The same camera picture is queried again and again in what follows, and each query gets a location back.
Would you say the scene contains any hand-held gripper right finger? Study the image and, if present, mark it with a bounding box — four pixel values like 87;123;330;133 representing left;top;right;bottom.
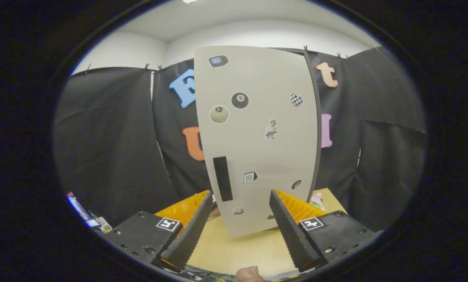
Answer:
269;189;384;272

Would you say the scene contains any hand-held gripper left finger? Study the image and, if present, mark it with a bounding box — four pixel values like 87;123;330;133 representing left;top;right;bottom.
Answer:
97;190;214;273

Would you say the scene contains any grey shoe cabinet door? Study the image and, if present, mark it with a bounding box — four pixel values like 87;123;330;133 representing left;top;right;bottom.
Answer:
194;45;320;238

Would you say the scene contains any grey shoe cabinet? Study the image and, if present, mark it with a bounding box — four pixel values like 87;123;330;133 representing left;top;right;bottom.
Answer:
271;46;323;202

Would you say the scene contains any pink toy figure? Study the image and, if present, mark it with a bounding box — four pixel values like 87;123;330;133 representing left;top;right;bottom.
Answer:
309;192;325;211

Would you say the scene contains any blue white package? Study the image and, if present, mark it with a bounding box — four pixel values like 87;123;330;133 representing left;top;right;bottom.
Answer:
67;192;101;228

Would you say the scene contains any black backdrop cloth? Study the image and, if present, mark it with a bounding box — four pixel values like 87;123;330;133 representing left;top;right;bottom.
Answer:
54;46;426;231

